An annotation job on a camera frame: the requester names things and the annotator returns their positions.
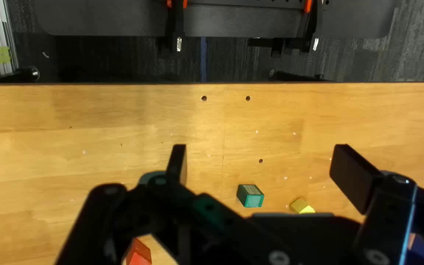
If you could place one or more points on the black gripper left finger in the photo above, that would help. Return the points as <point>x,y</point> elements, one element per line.
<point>138,216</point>

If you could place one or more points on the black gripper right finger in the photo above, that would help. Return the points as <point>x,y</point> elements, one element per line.
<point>356,177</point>

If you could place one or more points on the red wooden block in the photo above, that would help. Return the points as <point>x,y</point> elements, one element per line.
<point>140,254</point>

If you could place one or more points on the yellow wooden block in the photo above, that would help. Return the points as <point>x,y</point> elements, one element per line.
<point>300,205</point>

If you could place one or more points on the green wooden block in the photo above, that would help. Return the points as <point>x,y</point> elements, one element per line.
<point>249,195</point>

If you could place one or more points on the black stand foot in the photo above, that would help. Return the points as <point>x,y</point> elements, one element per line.
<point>293,76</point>
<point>17,74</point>

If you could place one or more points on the orange black clamp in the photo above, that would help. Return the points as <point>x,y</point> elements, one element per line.
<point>305,30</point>
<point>175,24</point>

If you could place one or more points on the dark grey board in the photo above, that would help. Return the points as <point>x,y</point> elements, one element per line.
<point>231,20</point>

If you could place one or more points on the yellow-green sticky note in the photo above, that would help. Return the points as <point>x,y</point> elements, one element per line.
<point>3,55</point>

